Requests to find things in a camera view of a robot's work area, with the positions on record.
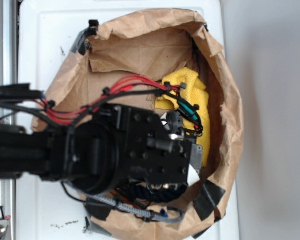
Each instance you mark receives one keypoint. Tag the white plastic bin lid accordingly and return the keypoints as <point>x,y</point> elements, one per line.
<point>48,29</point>

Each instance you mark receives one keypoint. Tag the brown paper bag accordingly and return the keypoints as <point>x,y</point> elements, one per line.
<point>155,43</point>

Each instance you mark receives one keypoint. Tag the yellow microfiber cloth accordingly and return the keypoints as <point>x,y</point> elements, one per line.
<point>195,94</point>

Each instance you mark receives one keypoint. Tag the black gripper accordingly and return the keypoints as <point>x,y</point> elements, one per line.
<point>153,149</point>

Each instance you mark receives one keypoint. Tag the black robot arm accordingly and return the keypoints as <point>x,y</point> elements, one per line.
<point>104,143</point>

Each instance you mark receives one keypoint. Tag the aluminium frame rail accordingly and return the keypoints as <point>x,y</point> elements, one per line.
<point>8,75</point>

